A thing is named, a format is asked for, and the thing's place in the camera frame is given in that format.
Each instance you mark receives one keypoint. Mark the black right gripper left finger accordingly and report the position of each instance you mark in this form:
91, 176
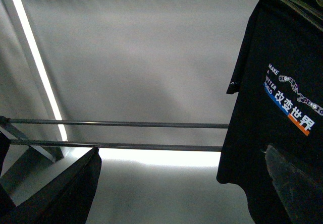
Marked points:
66, 199

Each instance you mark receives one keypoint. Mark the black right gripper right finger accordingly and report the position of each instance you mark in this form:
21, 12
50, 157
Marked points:
298, 185

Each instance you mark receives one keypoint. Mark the black printed t-shirt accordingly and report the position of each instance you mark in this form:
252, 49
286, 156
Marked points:
278, 82

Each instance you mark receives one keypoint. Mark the metal clothes rack frame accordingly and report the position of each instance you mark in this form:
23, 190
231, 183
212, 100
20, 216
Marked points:
205, 137

